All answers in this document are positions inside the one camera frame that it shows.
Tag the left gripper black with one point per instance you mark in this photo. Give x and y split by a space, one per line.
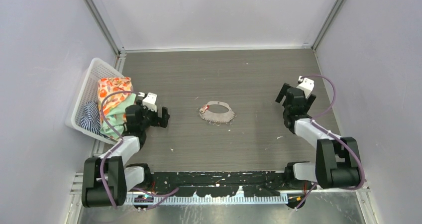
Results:
158 121

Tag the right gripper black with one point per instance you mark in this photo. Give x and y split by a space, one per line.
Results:
308 104

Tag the silver perforated keyring plate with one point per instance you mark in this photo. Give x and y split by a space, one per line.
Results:
225 117

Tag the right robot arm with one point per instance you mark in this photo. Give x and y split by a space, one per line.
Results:
337 163

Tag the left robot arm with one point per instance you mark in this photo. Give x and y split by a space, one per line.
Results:
108 178

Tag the mint green cloth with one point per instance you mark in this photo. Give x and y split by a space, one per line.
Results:
116 117

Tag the orange floral cloth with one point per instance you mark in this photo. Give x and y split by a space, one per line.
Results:
114 94

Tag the blue striped cloth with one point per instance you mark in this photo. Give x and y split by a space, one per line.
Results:
91 118

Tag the white plastic basket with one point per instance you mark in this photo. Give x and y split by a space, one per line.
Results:
87 92

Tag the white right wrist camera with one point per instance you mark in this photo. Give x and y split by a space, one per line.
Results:
306 85

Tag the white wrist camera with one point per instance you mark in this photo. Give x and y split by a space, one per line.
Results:
148 101
306 85

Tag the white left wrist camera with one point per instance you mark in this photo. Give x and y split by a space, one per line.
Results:
148 101

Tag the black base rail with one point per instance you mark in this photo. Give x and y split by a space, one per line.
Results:
223 184

